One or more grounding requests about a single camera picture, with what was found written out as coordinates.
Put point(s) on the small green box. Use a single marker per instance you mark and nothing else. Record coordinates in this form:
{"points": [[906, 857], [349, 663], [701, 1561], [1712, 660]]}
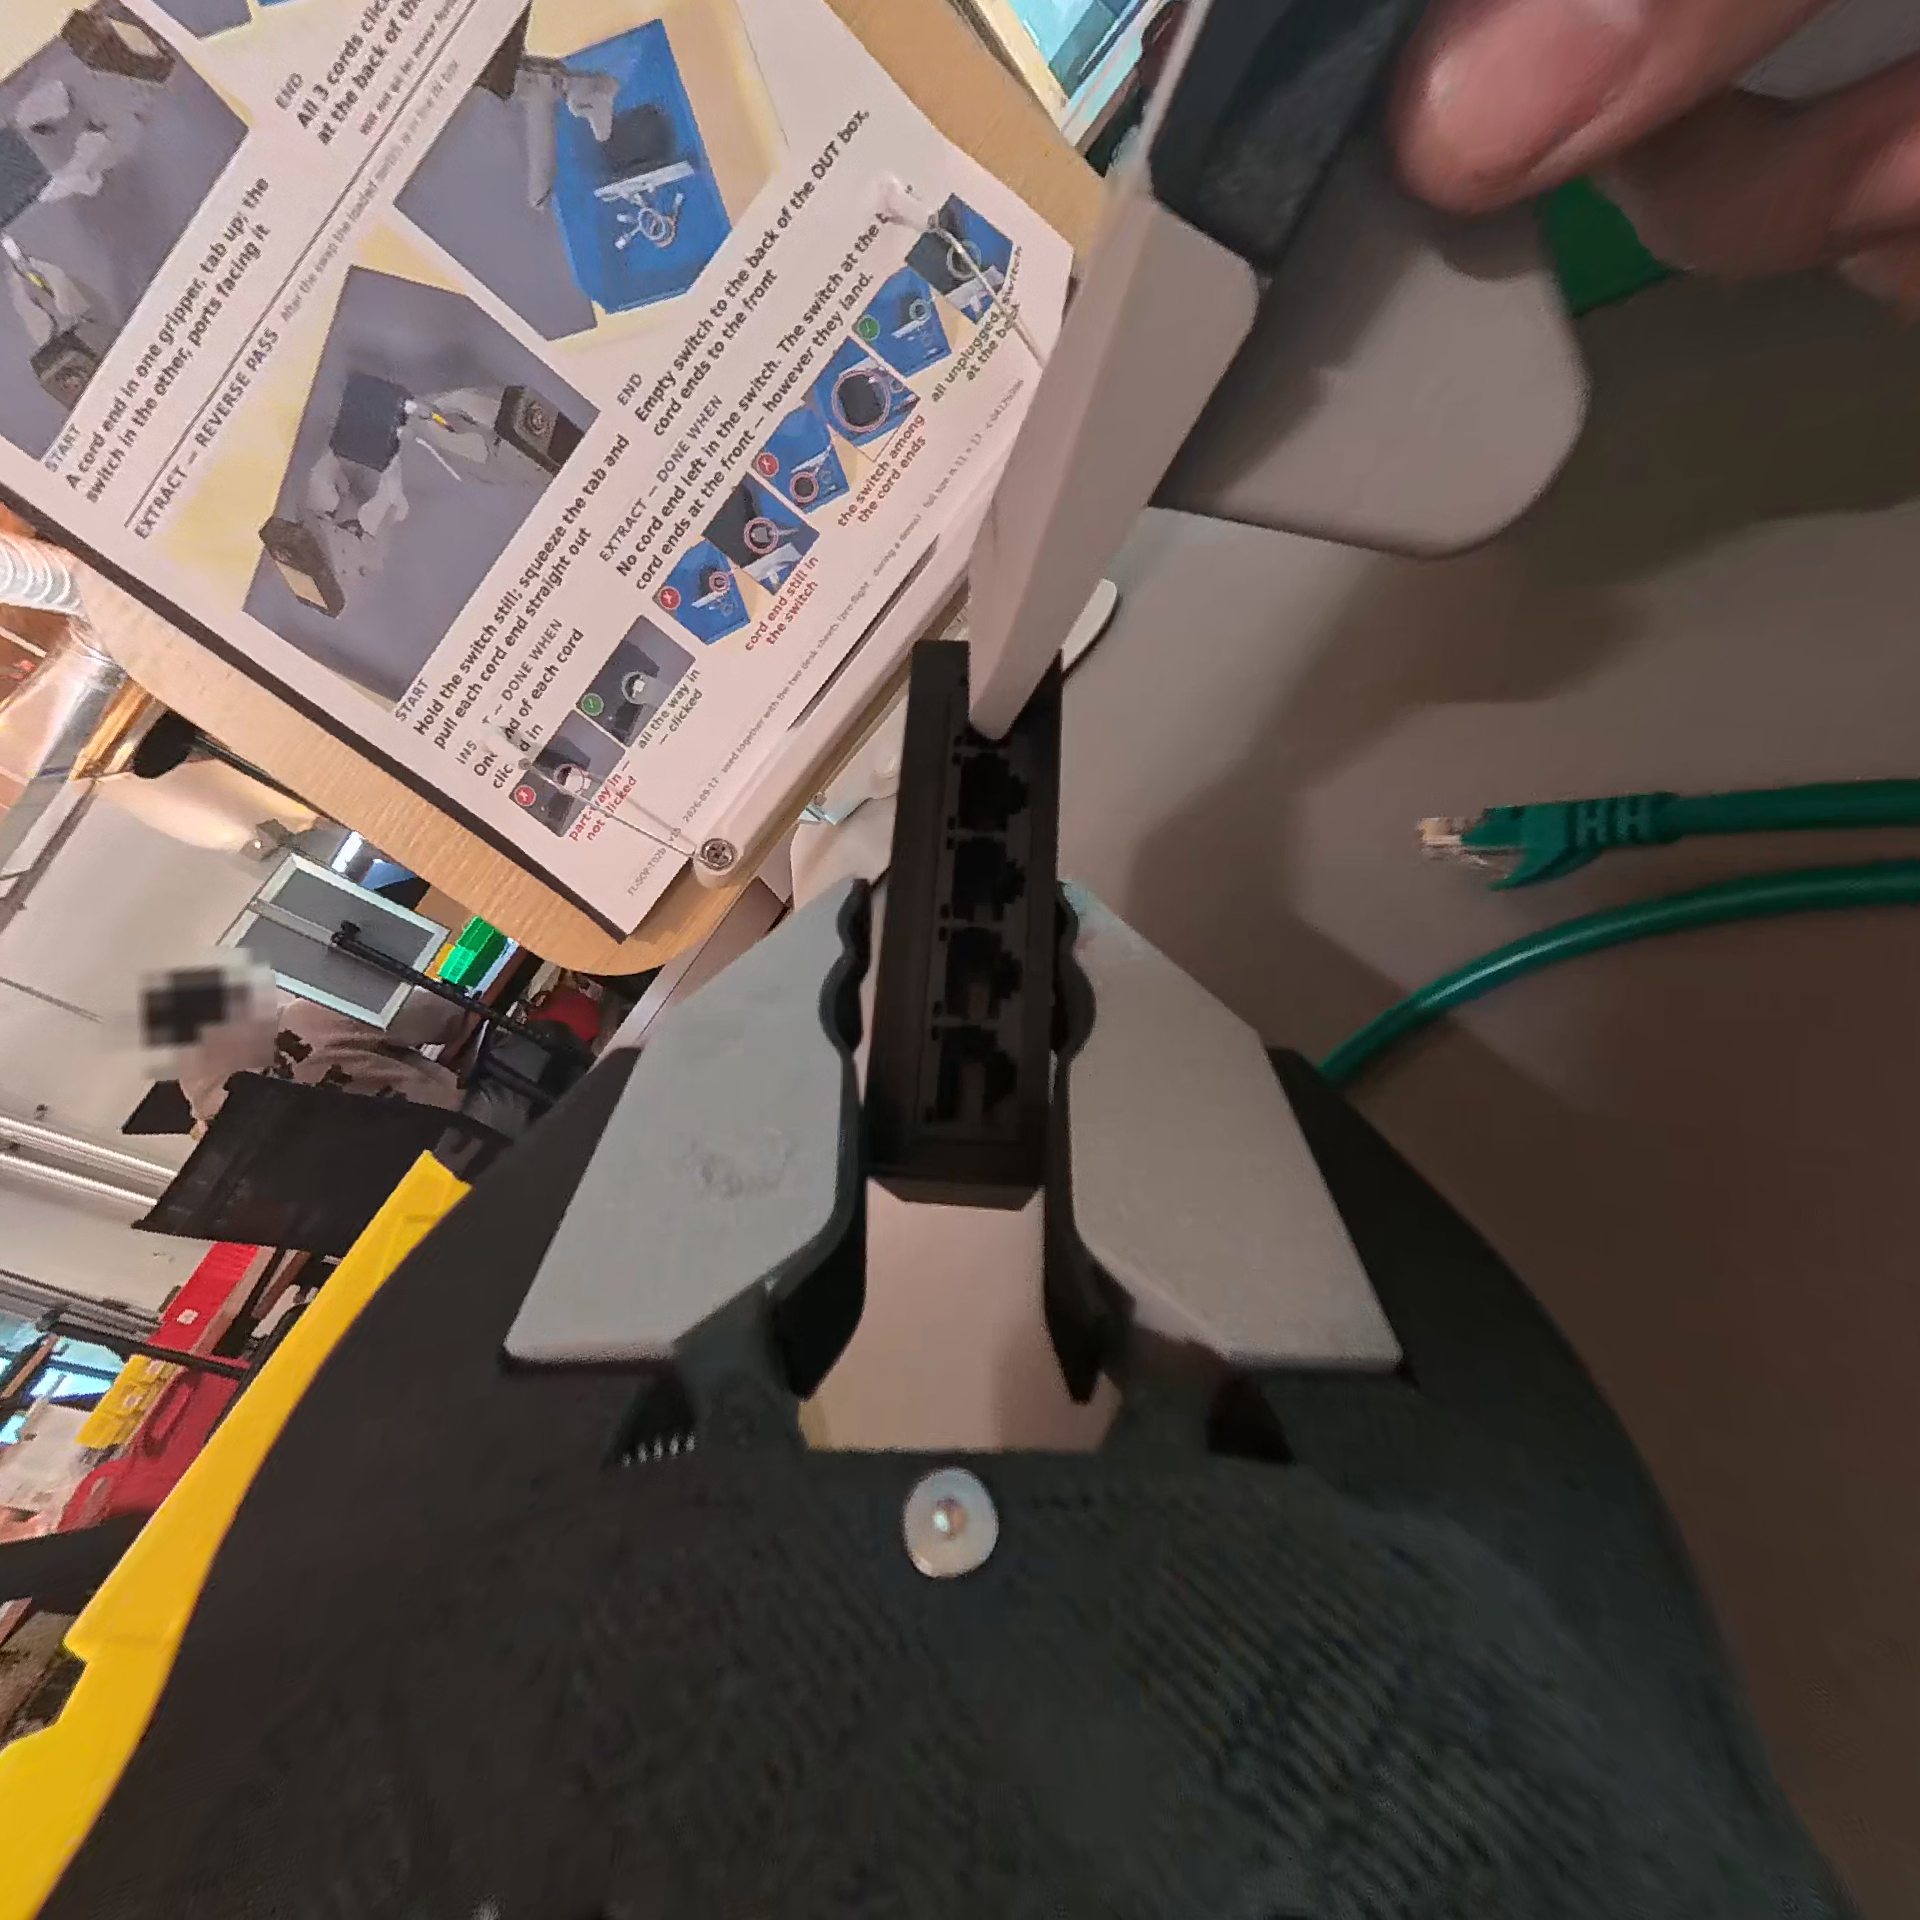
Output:
{"points": [[478, 959]]}

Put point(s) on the instruction sheet on stand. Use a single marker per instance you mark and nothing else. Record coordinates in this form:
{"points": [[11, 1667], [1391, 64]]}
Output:
{"points": [[495, 883]]}

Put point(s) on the black network switch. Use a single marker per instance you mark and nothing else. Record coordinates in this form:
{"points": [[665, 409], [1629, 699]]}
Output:
{"points": [[975, 930]]}

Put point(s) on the red storage bin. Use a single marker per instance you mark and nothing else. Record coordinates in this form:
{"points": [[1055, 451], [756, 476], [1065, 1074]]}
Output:
{"points": [[195, 1349]]}

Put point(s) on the person's right hand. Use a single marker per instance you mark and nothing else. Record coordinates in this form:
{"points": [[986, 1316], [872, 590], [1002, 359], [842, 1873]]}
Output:
{"points": [[1651, 90]]}

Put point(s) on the black mesh chair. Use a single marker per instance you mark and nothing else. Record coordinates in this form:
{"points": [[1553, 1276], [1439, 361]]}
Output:
{"points": [[301, 1170]]}

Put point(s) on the white display stand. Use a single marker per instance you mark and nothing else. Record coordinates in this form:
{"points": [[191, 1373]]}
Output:
{"points": [[842, 810]]}

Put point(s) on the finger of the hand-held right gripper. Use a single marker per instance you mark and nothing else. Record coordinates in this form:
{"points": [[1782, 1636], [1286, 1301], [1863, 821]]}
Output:
{"points": [[1111, 390], [1396, 420]]}

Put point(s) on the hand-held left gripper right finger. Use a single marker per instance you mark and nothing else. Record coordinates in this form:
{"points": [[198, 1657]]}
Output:
{"points": [[1229, 1200]]}

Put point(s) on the yellow plastic bin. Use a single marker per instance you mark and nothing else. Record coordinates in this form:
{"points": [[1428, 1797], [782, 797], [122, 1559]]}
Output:
{"points": [[165, 1576]]}

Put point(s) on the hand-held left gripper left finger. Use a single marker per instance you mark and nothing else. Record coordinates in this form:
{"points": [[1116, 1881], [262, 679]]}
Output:
{"points": [[705, 1184]]}

